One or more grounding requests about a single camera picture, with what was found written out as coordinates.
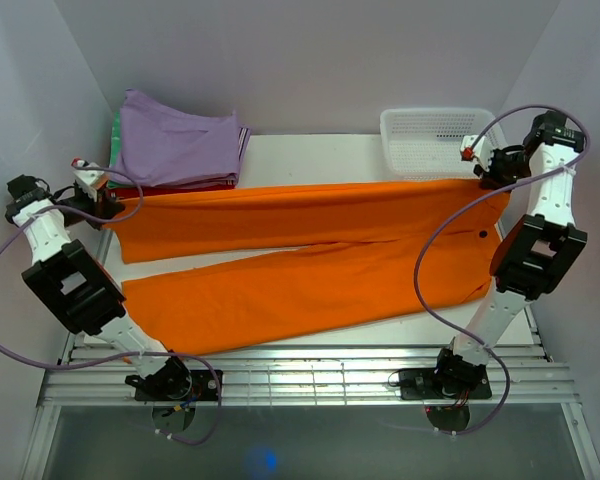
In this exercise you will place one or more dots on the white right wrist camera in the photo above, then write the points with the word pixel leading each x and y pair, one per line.
pixel 476 149

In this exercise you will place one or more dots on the red folded trousers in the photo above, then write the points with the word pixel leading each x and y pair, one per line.
pixel 122 191

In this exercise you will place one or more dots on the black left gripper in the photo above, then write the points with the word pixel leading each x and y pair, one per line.
pixel 104 208

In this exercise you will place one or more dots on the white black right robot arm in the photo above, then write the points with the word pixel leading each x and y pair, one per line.
pixel 533 257

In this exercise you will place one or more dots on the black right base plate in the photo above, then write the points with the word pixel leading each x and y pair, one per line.
pixel 428 384

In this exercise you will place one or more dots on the purple folded trousers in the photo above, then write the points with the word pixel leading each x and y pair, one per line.
pixel 161 147

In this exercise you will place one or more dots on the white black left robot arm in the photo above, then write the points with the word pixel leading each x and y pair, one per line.
pixel 75 287

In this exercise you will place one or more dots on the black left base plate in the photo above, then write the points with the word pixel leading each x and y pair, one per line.
pixel 196 385

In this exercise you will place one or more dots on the orange trousers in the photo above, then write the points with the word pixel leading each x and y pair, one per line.
pixel 314 258

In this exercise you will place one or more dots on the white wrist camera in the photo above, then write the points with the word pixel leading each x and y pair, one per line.
pixel 90 180
pixel 476 149

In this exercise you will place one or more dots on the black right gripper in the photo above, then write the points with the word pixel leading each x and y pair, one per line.
pixel 490 179

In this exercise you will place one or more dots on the green folded trousers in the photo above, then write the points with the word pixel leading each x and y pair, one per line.
pixel 115 140

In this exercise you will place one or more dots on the aluminium frame rail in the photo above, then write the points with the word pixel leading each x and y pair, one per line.
pixel 319 407

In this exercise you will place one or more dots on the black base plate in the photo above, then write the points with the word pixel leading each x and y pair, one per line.
pixel 196 385
pixel 428 384

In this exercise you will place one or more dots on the white plastic basket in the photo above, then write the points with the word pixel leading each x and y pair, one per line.
pixel 425 143

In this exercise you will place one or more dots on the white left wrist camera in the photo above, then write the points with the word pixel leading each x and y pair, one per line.
pixel 90 180

